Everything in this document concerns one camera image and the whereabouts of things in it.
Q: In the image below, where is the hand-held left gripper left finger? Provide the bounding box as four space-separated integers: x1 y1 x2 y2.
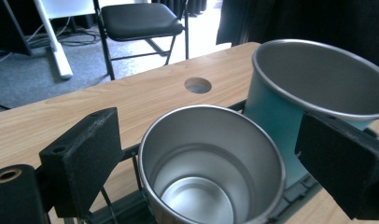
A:
39 106 125 219

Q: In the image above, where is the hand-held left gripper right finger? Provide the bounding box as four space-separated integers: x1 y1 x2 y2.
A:
294 111 379 221

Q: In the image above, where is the dark green wire basket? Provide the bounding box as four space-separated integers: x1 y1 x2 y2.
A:
62 98 379 224

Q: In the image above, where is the teal steel cup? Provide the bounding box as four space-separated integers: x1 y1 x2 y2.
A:
243 38 379 189

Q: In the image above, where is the silver steel cup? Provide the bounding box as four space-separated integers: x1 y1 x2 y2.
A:
137 104 287 224

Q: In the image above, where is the dark curtain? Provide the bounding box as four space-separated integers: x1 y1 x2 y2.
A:
151 0 379 73

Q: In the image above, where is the black folding chair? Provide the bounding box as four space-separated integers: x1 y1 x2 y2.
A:
91 0 190 81

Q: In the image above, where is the black cabinet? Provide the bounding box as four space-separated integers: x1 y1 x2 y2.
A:
0 0 34 58

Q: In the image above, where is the bundle of floor cables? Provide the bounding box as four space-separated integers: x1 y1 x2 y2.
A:
0 16 102 66

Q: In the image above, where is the round table cable hole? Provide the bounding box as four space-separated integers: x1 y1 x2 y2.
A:
183 77 213 95

